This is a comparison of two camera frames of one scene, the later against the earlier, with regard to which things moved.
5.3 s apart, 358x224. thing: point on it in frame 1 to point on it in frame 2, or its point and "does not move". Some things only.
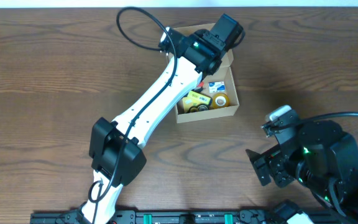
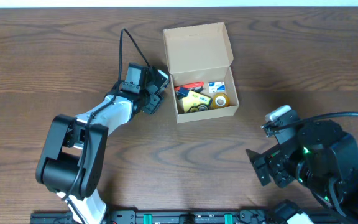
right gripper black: x=260 y=168 does not move
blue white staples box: x=217 y=86 does not move
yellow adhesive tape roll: x=220 y=100 does not move
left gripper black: x=212 y=66 to x=155 y=96
